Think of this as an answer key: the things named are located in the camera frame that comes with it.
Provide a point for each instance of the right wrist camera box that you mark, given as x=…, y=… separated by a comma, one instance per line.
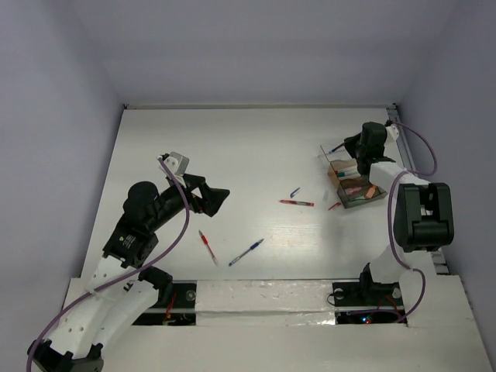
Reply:
x=392, y=132

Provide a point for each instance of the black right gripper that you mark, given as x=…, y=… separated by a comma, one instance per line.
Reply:
x=349, y=143

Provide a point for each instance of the red ballpoint pen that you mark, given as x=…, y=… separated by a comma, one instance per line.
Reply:
x=210, y=251

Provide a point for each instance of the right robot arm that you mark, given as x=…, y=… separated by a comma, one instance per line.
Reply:
x=419, y=213

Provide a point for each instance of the blue pen cap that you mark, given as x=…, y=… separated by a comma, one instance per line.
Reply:
x=294, y=192

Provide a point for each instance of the red pen cap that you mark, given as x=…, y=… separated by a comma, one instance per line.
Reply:
x=334, y=206

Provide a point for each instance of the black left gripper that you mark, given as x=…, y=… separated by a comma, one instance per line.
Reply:
x=211, y=198

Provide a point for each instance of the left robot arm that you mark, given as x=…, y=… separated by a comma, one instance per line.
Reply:
x=126, y=282

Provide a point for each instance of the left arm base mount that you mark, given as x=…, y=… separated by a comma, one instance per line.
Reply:
x=174, y=309

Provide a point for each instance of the blue gel pen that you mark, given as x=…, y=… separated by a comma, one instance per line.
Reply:
x=333, y=150

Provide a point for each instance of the clear compartment organizer box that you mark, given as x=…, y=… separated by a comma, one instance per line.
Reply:
x=340, y=160

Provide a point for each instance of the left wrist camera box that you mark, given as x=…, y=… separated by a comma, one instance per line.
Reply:
x=173, y=163

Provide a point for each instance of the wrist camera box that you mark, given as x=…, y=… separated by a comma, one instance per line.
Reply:
x=173, y=163
x=392, y=132

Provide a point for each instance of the blue ballpoint pen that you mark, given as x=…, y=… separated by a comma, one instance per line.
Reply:
x=251, y=248

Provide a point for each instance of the red capped white marker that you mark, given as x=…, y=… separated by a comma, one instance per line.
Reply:
x=347, y=170

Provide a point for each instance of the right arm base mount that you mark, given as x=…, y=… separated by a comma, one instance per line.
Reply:
x=365, y=301

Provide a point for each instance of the green capped white marker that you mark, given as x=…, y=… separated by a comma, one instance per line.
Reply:
x=347, y=174

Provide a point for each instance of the red gel pen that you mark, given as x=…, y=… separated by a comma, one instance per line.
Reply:
x=299, y=203

